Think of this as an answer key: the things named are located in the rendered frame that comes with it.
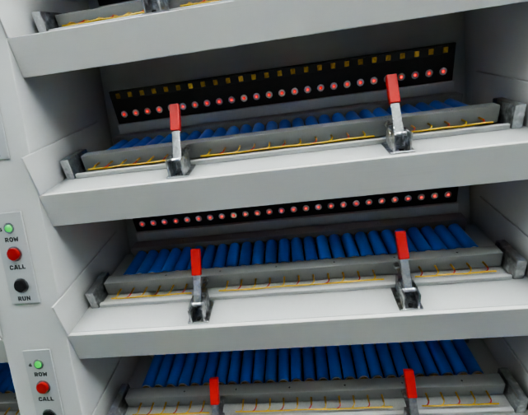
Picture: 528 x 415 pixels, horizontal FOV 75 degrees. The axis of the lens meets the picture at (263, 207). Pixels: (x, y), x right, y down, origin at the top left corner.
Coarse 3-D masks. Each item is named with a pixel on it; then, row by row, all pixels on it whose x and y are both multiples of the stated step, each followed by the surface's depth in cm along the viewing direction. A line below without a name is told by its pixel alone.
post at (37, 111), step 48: (0, 48) 41; (0, 96) 42; (48, 96) 47; (96, 96) 58; (48, 144) 46; (0, 192) 44; (48, 240) 44; (96, 240) 54; (0, 288) 46; (48, 288) 45; (48, 336) 46; (96, 384) 51
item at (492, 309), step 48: (480, 240) 52; (96, 288) 50; (192, 288) 51; (240, 288) 49; (288, 288) 48; (384, 288) 45; (432, 288) 44; (480, 288) 43; (96, 336) 45; (144, 336) 45; (192, 336) 44; (240, 336) 44; (288, 336) 43; (336, 336) 43; (384, 336) 43; (432, 336) 42; (480, 336) 42
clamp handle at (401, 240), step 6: (396, 234) 43; (402, 234) 43; (396, 240) 43; (402, 240) 43; (396, 246) 43; (402, 246) 42; (402, 252) 42; (408, 252) 42; (402, 258) 42; (408, 258) 42; (402, 264) 42; (408, 264) 42; (402, 270) 42; (408, 270) 42; (402, 276) 42; (408, 276) 42; (402, 282) 43; (408, 282) 42
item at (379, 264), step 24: (264, 264) 50; (288, 264) 49; (312, 264) 48; (336, 264) 47; (360, 264) 47; (384, 264) 47; (432, 264) 46; (456, 264) 46; (480, 264) 46; (120, 288) 51; (144, 288) 51; (168, 288) 51; (264, 288) 48
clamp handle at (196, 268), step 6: (192, 252) 46; (198, 252) 46; (192, 258) 46; (198, 258) 46; (192, 264) 45; (198, 264) 45; (192, 270) 45; (198, 270) 45; (198, 276) 45; (198, 282) 45; (198, 288) 45; (198, 294) 45; (198, 300) 45
